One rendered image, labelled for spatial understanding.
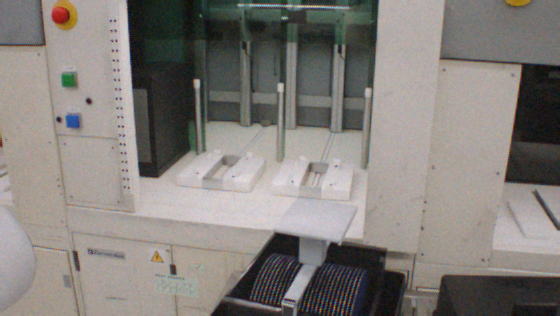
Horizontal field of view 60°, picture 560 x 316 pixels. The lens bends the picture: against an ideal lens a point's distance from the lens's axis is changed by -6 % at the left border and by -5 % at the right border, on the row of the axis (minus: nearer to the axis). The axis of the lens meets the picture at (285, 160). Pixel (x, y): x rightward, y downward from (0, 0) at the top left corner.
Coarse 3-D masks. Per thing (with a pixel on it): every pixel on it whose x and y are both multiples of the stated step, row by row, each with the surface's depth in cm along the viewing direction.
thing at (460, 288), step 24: (456, 288) 96; (480, 288) 96; (504, 288) 96; (528, 288) 96; (552, 288) 95; (432, 312) 104; (456, 312) 89; (480, 312) 89; (504, 312) 88; (528, 312) 86; (552, 312) 86
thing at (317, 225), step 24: (288, 216) 75; (312, 216) 75; (336, 216) 75; (288, 240) 90; (312, 240) 75; (336, 240) 69; (312, 264) 76; (360, 264) 87; (384, 264) 84; (240, 288) 77; (240, 312) 72; (264, 312) 69; (288, 312) 67
